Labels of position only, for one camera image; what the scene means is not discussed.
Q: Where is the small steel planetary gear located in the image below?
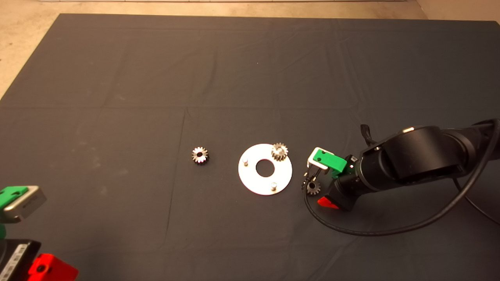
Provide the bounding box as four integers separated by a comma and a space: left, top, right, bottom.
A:
191, 146, 209, 165
302, 178, 321, 196
271, 142, 289, 162

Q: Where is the wrist green camera mount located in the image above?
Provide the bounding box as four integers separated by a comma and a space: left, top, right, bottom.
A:
0, 186, 29, 238
313, 149, 348, 179

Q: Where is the dark grey table cloth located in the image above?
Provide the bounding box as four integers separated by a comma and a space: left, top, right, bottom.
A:
0, 14, 500, 281

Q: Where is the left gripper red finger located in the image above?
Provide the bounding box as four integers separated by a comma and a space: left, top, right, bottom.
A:
27, 254, 79, 281

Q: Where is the right wrist green camera mount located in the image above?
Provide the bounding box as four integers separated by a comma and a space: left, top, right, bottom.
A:
313, 149, 348, 179

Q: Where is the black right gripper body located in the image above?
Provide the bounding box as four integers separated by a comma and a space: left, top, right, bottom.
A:
326, 175, 363, 212

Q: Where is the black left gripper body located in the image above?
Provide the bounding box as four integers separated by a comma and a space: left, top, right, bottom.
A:
0, 239, 42, 281

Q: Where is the left wrist green camera mount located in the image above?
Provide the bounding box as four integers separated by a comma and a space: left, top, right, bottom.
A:
0, 186, 29, 238

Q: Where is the white round pegged plate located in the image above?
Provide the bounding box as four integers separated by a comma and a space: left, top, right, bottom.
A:
238, 144, 293, 196

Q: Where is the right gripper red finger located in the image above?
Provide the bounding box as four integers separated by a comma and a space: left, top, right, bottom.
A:
317, 197, 339, 210

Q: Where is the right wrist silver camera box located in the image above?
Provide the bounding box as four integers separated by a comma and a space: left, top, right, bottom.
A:
307, 147, 335, 171

